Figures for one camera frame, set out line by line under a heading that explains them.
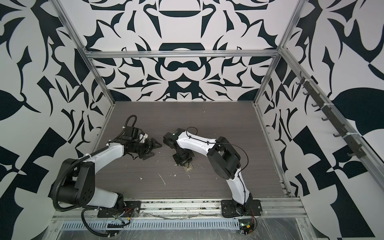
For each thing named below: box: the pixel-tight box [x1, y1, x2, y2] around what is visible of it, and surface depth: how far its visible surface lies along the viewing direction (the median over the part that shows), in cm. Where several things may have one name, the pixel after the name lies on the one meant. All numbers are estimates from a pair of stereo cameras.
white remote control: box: [183, 163, 193, 172], surface depth 87 cm
